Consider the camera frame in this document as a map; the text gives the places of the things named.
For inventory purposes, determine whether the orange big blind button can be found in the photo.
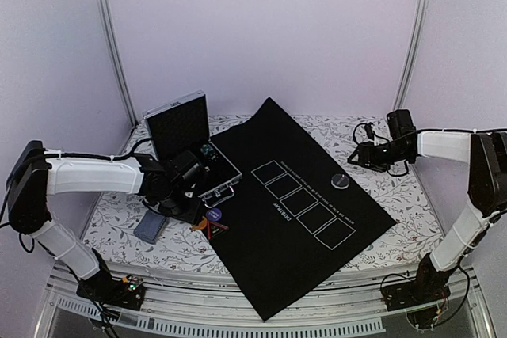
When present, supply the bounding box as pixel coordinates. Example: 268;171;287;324
192;217;208;231

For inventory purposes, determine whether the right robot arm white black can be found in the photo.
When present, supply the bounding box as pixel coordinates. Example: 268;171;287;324
347;109;506;305

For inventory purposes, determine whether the black red triangle button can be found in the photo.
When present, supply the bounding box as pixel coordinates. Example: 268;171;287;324
205;221;229;241

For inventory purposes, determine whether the green poker chip stack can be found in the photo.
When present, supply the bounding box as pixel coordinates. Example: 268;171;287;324
200;144;219;163

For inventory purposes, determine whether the blue playing card deck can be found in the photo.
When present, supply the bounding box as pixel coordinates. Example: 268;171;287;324
134;211;167;245

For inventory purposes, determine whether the right aluminium frame post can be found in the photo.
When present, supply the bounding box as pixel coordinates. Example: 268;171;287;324
391;0;430;111

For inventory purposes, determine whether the purple small blind button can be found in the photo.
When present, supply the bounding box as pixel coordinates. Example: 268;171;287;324
205;207;223;222

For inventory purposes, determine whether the aluminium poker chip case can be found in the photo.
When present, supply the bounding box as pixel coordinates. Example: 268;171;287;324
143;90;242;207

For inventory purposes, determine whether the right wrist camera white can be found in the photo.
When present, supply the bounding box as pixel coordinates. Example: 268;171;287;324
352;123;388;145

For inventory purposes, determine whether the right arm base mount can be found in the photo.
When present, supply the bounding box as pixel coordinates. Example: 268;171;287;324
380;273;451;330

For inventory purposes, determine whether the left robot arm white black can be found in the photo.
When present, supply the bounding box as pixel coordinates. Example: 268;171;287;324
2;140;204;302

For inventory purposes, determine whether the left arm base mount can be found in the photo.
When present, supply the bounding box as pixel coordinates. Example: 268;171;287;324
76;274;146;311

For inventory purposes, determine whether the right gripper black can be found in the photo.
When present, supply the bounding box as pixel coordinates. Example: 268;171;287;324
348;140;410;173

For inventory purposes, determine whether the black poker play mat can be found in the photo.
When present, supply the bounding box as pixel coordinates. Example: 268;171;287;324
208;99;395;320

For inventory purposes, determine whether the black round dealer button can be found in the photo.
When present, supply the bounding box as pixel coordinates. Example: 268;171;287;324
330;173;350;190

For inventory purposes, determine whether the left aluminium frame post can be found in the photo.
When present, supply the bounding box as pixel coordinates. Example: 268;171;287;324
97;0;139;127

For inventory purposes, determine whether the aluminium frame post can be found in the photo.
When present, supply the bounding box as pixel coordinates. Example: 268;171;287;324
391;0;430;111
97;0;139;127

